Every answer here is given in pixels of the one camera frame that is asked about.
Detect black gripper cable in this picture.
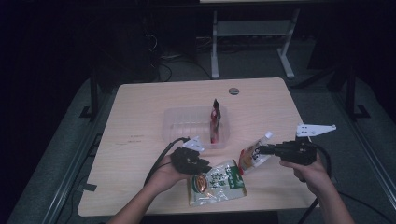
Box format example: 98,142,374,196
297,143,333,224
143,136,191,187

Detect person's right hand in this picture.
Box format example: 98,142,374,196
278,153,332,196

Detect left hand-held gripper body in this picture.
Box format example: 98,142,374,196
170,135,206,175

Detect white metal stand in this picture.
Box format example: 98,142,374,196
210,8,302,80

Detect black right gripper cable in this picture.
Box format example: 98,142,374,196
297,143,333,224

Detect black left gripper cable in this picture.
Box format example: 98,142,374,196
143,136,191,187

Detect person's left hand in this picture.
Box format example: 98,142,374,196
151,154,191,194

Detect clear plastic container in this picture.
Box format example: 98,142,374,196
162,105,232,149

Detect black floor cable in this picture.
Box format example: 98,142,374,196
337,190,396,220

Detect black metal stand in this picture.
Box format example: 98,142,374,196
345,64,372,121
78,77,101,121

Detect clear cake packet red edge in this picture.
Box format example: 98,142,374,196
209,109,222,145

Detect green and white snack packet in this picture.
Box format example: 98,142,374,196
186,159,248,207

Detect orange spouted pouch white cap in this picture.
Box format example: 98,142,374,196
238,131,275,175

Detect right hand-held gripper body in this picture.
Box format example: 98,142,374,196
274,123,337,166

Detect red and black snack packet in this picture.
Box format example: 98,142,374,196
211,98,221,125

